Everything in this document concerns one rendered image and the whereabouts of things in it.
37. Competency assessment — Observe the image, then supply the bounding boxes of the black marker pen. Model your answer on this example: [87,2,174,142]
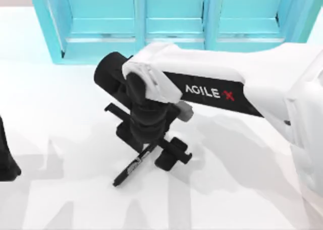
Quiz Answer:
[112,143,153,188]

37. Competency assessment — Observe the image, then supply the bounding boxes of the pale grey rounded box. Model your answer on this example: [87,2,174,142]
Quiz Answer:
[176,100,194,122]

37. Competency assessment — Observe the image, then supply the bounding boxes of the light blue rack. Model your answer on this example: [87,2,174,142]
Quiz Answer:
[27,0,323,66]

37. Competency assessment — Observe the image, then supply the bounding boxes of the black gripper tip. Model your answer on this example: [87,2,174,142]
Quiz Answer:
[0,116,22,183]

